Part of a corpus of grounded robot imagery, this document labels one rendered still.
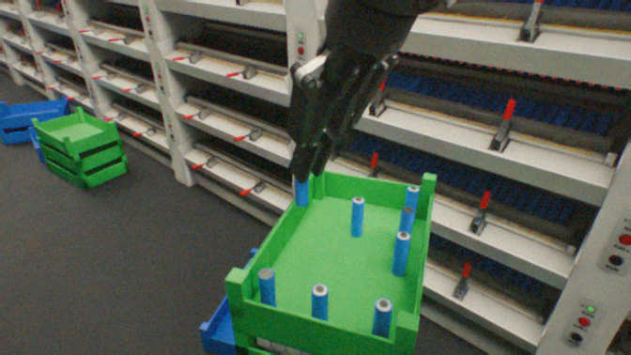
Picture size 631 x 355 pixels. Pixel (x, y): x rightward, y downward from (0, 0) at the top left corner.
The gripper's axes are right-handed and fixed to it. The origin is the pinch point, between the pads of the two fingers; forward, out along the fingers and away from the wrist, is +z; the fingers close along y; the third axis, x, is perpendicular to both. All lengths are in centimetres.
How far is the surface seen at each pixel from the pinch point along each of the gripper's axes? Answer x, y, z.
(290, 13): 44, 32, 11
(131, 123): 116, 20, 109
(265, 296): -9.5, -11.1, 9.3
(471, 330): -34, 44, 51
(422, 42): 13.3, 37.6, -0.5
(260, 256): -4.6, -8.1, 11.1
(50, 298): 42, -32, 91
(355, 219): -6.4, 7.5, 11.3
